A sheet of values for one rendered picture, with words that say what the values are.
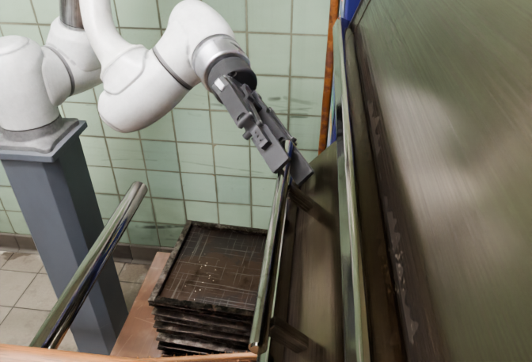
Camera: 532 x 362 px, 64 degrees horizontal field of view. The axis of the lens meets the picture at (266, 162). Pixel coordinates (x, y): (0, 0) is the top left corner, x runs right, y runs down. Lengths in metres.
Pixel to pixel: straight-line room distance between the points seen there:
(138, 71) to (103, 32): 0.11
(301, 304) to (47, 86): 0.99
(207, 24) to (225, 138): 1.00
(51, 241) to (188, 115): 0.66
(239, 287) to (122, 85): 0.54
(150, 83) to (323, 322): 0.53
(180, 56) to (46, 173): 0.68
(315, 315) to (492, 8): 0.30
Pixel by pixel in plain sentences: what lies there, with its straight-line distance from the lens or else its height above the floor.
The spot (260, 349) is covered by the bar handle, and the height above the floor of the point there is 1.29.
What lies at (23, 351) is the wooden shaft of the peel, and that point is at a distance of 0.55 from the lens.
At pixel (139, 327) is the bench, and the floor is 0.58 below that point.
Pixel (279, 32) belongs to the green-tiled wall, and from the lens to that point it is 1.53.
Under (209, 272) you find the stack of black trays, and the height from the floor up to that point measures 0.80.
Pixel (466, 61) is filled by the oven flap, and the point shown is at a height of 1.54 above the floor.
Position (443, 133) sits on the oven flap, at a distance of 0.22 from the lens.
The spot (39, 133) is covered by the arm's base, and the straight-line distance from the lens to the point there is 1.31.
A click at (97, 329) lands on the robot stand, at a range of 1.80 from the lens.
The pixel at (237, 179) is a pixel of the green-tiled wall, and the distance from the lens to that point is 1.83.
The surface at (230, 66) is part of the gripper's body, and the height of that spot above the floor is 1.37.
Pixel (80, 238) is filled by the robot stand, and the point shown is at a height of 0.67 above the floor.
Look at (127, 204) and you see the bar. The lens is 0.74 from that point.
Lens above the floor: 1.62
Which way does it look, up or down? 34 degrees down
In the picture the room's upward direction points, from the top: straight up
